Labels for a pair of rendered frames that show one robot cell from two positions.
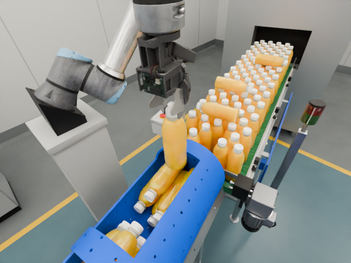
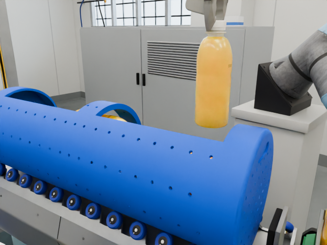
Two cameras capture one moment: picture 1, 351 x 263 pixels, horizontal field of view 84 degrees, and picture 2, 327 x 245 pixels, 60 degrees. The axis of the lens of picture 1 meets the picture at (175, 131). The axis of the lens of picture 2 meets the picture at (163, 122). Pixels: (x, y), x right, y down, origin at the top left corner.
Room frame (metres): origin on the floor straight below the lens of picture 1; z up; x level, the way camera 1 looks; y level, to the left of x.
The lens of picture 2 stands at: (0.29, -0.58, 1.43)
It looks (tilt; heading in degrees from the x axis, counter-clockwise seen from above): 18 degrees down; 88
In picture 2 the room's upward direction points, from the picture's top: straight up
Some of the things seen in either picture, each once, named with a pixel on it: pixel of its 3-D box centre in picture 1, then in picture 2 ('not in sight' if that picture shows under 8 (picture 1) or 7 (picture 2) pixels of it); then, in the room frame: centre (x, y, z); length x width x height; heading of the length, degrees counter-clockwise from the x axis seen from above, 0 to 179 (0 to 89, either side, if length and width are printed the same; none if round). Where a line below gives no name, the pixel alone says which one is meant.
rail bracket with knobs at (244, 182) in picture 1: (241, 187); not in sight; (0.48, -0.28, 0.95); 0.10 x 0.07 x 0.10; 56
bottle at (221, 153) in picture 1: (219, 157); not in sight; (0.62, -0.21, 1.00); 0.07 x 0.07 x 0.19
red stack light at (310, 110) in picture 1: (314, 108); not in sight; (0.67, -0.60, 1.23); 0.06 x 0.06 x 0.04
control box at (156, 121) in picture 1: (168, 118); not in sight; (0.89, 0.03, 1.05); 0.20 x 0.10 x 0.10; 146
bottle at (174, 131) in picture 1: (174, 140); (213, 78); (0.42, 0.00, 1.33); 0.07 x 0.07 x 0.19
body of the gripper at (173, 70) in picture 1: (162, 62); not in sight; (0.40, 0.02, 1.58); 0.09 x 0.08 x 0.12; 146
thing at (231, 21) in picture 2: not in sight; (226, 21); (0.91, 1.84, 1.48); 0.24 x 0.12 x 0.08; 143
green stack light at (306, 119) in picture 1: (310, 116); not in sight; (0.67, -0.60, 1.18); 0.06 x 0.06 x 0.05
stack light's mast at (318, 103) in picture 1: (309, 117); not in sight; (0.67, -0.60, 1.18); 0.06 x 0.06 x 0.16
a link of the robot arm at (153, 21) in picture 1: (161, 16); not in sight; (0.40, 0.01, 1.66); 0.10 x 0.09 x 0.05; 56
